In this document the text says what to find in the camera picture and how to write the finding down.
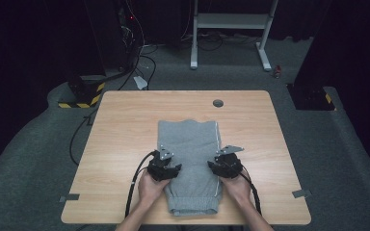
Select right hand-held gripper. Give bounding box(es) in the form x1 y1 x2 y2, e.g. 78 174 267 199
206 144 246 180

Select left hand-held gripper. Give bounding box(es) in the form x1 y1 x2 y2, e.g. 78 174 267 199
146 144 183 183

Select grey pants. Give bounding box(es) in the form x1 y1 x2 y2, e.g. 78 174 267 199
156 118 224 217

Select person's left hand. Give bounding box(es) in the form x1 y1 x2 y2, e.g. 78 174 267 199
137 168 172 207

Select person's right hand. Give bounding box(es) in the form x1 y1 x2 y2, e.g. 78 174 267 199
219 171 253 207

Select grey tape strip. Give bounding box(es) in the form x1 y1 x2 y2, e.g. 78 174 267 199
59 192 81 203
291 189 313 199

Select grey paper scrap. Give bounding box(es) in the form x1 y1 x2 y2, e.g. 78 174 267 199
132 75 149 91

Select black yellow striped base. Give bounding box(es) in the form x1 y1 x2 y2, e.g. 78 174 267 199
286 82 338 113
57 80 107 110

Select white metal stand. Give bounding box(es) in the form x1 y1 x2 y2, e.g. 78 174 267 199
189 0 279 72

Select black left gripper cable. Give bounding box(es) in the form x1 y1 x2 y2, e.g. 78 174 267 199
123 150 158 218

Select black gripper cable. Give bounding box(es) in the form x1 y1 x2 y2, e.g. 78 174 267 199
123 150 158 218
239 164 263 216

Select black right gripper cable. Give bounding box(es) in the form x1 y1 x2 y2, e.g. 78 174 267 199
239 164 263 216

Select black floor cable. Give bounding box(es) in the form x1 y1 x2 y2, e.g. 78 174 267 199
68 108 99 167

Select bundle of floor cables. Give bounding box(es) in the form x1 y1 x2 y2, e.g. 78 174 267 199
180 29 262 53

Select dark equipment rack with cables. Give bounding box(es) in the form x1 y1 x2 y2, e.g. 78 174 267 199
115 0 159 91

